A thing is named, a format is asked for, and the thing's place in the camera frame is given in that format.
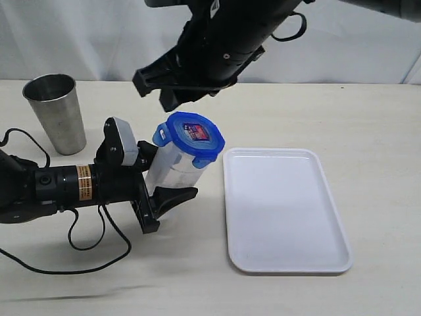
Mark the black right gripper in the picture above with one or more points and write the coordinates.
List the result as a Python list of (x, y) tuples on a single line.
[(193, 68)]

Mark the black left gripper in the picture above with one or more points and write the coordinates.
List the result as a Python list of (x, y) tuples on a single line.
[(126, 183)]

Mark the clear plastic measuring container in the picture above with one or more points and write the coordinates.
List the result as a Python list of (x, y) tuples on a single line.
[(171, 167)]

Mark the blue plastic container lid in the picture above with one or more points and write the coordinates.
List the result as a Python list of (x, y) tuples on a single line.
[(193, 134)]

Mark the stainless steel cup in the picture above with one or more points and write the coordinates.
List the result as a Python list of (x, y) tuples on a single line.
[(54, 100)]

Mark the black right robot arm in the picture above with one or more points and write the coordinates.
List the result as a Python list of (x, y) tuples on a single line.
[(244, 25)]

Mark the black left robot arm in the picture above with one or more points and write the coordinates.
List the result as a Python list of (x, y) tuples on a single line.
[(29, 192)]

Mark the white backdrop curtain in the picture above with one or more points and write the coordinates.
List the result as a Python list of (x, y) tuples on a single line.
[(109, 40)]

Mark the white rectangular plastic tray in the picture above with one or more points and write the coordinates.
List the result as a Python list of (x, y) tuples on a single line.
[(281, 218)]

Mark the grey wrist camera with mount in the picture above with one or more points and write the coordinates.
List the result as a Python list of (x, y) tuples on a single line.
[(119, 147)]

